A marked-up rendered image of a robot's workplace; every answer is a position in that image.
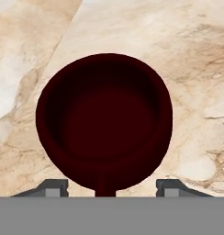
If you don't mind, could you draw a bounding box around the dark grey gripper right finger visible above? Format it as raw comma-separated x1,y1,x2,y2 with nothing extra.
155,178,215,198

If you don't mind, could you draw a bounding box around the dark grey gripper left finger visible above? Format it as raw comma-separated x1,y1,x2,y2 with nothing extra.
11,178,70,198

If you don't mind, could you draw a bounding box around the dark red mug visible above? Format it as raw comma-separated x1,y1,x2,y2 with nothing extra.
35,52,174,198

